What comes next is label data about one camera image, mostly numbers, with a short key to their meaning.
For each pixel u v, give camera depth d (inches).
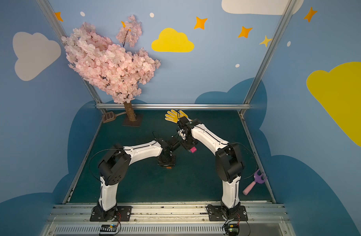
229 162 19.7
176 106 46.9
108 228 28.7
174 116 47.0
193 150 33.9
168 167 35.5
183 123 28.9
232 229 28.8
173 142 30.1
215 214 29.4
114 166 19.9
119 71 28.9
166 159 31.5
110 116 45.2
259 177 34.0
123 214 29.1
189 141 30.8
